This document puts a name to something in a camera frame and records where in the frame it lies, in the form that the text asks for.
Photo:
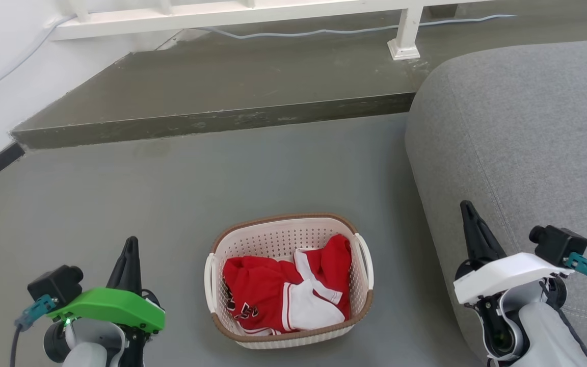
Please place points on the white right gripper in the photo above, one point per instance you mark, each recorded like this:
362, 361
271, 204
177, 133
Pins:
507, 272

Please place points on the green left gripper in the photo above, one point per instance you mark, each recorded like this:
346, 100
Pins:
110, 306

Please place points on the white laundry basket brown rim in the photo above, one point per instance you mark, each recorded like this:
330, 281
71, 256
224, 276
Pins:
273, 237

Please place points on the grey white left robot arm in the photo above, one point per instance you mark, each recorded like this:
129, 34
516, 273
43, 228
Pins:
92, 344

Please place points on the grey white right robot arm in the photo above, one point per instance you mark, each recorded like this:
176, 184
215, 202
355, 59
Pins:
543, 331

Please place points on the grey fabric sofa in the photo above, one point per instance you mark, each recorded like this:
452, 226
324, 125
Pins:
528, 127

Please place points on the red and white sports garment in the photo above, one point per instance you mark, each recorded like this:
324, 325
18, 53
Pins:
258, 285

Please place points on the raised grey concrete step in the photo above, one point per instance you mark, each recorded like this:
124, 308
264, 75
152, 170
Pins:
247, 76

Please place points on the white wooden railing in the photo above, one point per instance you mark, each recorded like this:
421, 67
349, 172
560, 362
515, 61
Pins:
222, 18

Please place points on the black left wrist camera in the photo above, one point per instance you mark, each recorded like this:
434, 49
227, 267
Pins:
56, 285

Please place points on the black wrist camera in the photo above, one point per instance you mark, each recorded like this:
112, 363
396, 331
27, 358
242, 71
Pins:
558, 244
56, 285

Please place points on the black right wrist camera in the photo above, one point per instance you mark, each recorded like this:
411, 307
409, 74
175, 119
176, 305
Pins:
558, 244

